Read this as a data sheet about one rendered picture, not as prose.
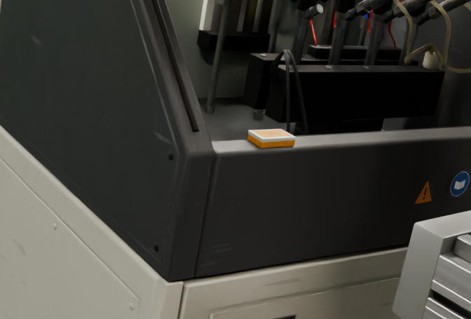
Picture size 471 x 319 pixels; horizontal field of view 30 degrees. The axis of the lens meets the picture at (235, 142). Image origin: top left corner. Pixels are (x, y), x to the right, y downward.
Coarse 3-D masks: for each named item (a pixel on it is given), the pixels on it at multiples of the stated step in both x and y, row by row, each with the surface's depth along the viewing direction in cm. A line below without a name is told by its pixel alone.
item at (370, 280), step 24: (288, 264) 112; (312, 264) 114; (336, 264) 117; (360, 264) 119; (384, 264) 122; (192, 288) 103; (216, 288) 105; (240, 288) 108; (264, 288) 110; (288, 288) 113; (312, 288) 115; (336, 288) 119; (360, 288) 121; (384, 288) 124; (192, 312) 105; (216, 312) 107; (240, 312) 109; (264, 312) 112; (288, 312) 114; (312, 312) 117; (336, 312) 120; (360, 312) 123; (384, 312) 126
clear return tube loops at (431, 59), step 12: (396, 0) 133; (432, 0) 138; (444, 12) 136; (408, 48) 132; (420, 48) 143; (432, 48) 146; (444, 48) 136; (408, 60) 132; (432, 60) 147; (444, 60) 137
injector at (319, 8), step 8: (304, 0) 130; (312, 0) 130; (296, 8) 132; (304, 8) 131; (312, 8) 130; (320, 8) 129; (296, 16) 132; (304, 16) 131; (312, 16) 130; (296, 24) 132; (304, 24) 132; (296, 32) 132; (304, 32) 132; (296, 40) 133; (304, 40) 133; (296, 48) 133; (296, 56) 133; (296, 64) 134
